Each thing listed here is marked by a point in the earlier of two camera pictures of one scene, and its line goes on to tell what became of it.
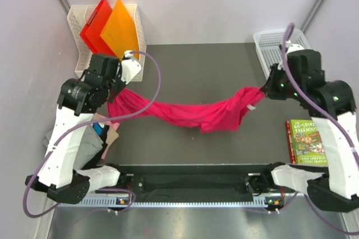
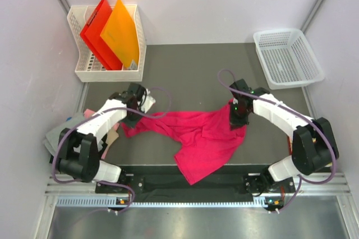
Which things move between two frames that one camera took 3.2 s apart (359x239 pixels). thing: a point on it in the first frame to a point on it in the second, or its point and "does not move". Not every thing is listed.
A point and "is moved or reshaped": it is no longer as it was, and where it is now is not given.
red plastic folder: (92, 32) does not move
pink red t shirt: (221, 114) is moved or reshaped
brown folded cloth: (111, 136) does not move
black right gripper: (268, 88) to (235, 122)
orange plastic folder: (120, 32) does not move
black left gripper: (121, 84) to (130, 123)
